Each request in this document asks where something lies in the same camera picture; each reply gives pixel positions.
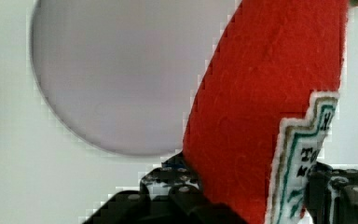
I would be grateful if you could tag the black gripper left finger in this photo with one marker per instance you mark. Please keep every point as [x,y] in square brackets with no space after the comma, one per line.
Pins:
[169,194]

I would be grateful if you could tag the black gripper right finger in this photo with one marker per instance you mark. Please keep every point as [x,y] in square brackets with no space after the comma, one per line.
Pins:
[332,195]

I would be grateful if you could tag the red plush ketchup bottle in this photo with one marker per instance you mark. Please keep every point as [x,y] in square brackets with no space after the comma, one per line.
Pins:
[264,108]

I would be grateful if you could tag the grey round plate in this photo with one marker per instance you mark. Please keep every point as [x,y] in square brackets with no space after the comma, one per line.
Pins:
[122,74]

